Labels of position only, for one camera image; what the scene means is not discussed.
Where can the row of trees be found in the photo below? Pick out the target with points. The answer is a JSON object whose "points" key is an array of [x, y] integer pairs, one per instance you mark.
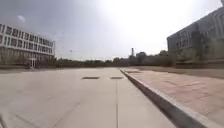
{"points": [[110, 62]]}

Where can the dark ground grate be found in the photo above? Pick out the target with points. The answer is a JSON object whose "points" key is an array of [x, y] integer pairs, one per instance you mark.
{"points": [[90, 77], [133, 71], [116, 77]]}

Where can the tall chimney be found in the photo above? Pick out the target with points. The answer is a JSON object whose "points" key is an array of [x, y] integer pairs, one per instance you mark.
{"points": [[132, 51]]}

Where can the pale concrete slab plaza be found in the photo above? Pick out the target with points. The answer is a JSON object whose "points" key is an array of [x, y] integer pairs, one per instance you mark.
{"points": [[83, 100]]}

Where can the raised reddish paved platform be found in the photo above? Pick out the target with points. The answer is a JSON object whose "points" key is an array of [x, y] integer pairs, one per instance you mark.
{"points": [[190, 86]]}

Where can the grey multistorey building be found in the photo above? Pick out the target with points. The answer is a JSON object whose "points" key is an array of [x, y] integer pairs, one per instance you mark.
{"points": [[200, 38]]}

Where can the white building with window rows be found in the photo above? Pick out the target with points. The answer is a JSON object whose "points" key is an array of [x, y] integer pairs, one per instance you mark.
{"points": [[20, 46]]}

